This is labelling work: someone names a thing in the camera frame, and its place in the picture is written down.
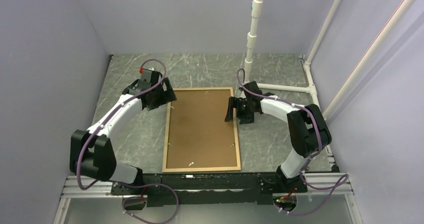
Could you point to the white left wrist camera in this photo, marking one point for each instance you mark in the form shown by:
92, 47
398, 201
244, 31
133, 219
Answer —
149, 74

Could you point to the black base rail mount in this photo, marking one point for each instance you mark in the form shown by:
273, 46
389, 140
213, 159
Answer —
211, 188

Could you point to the white pvc pipe stand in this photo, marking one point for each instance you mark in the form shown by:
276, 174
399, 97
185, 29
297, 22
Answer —
336, 33

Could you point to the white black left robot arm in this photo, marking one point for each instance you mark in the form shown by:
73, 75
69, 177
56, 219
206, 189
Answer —
91, 150

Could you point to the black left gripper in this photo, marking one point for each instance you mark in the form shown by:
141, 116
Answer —
168, 96

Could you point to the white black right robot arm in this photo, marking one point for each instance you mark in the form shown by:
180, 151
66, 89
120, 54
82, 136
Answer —
308, 131

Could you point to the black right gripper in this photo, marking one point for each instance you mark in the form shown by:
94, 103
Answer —
234, 102

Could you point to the brown mdf backing board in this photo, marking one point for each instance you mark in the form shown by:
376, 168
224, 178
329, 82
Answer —
202, 130

